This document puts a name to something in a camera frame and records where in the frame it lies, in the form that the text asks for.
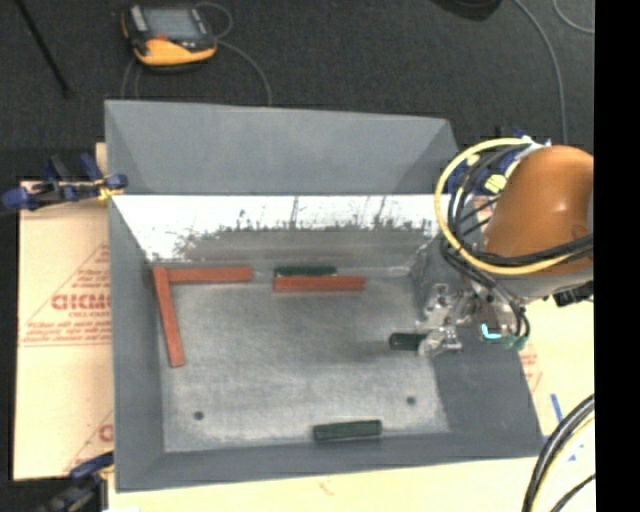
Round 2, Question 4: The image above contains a grey metal bin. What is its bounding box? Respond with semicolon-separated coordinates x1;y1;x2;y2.
103;99;546;494

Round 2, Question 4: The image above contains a black cylinder on white bracket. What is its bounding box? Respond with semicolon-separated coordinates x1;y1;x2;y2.
551;280;595;308

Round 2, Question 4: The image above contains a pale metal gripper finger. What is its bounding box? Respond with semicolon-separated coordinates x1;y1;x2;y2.
415;320;455;341
417;337;464;357

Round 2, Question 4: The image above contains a dark green block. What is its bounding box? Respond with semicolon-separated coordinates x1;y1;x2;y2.
312;419;384;443
273;265;338;278
388;332;420;353

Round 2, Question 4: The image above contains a red-brown flat block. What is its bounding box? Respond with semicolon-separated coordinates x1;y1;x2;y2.
272;275;367;294
151;266;187;369
165;266;255;285

